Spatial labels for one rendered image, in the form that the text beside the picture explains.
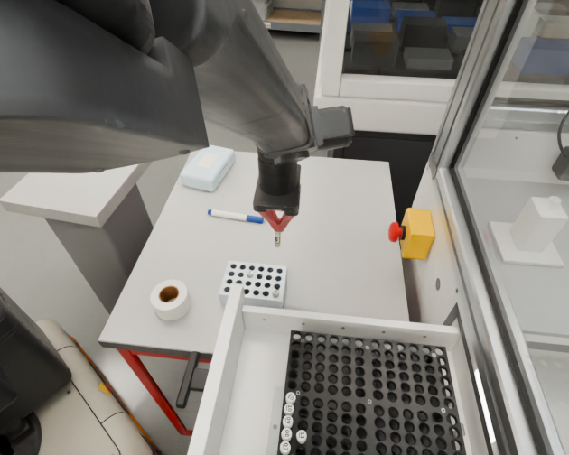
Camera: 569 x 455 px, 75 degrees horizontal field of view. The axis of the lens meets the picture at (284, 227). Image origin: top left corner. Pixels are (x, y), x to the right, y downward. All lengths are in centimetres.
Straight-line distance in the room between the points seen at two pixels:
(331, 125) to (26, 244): 194
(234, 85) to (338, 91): 93
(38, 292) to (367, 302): 157
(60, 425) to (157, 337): 61
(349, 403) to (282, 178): 31
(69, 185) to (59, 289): 90
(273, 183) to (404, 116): 67
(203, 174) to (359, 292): 49
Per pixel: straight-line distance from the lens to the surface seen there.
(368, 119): 113
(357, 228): 89
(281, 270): 76
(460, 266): 61
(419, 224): 72
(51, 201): 112
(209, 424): 50
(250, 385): 60
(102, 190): 109
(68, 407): 133
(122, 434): 124
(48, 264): 209
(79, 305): 187
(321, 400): 53
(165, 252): 87
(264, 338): 63
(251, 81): 17
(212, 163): 101
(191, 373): 54
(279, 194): 54
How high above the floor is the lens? 140
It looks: 47 degrees down
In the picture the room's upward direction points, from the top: straight up
